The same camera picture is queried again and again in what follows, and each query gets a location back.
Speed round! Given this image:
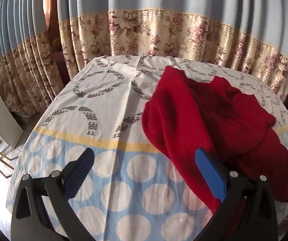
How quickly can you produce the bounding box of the wide blue floral curtain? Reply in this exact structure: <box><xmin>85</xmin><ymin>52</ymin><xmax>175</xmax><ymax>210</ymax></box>
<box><xmin>57</xmin><ymin>0</ymin><xmax>288</xmax><ymax>103</ymax></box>

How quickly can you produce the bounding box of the grey board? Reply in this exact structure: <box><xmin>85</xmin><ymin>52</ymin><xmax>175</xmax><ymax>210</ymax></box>
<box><xmin>0</xmin><ymin>71</ymin><xmax>25</xmax><ymax>150</ymax></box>

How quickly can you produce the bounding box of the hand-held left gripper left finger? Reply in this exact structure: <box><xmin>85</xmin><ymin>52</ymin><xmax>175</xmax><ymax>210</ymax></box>
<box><xmin>11</xmin><ymin>148</ymin><xmax>102</xmax><ymax>241</ymax></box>

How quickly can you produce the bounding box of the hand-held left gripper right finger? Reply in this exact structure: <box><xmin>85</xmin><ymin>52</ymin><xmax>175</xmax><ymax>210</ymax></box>
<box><xmin>195</xmin><ymin>148</ymin><xmax>278</xmax><ymax>241</ymax></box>

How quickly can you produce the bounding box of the patterned bedsheet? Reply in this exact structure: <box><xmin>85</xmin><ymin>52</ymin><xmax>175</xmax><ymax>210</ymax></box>
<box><xmin>6</xmin><ymin>55</ymin><xmax>288</xmax><ymax>241</ymax></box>

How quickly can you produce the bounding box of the red knitted sweater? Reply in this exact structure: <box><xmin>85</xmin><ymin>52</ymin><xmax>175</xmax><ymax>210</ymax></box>
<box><xmin>142</xmin><ymin>66</ymin><xmax>288</xmax><ymax>241</ymax></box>

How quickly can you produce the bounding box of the narrow blue floral curtain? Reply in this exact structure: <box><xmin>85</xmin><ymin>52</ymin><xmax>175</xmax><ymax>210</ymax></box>
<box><xmin>0</xmin><ymin>0</ymin><xmax>64</xmax><ymax>116</ymax></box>

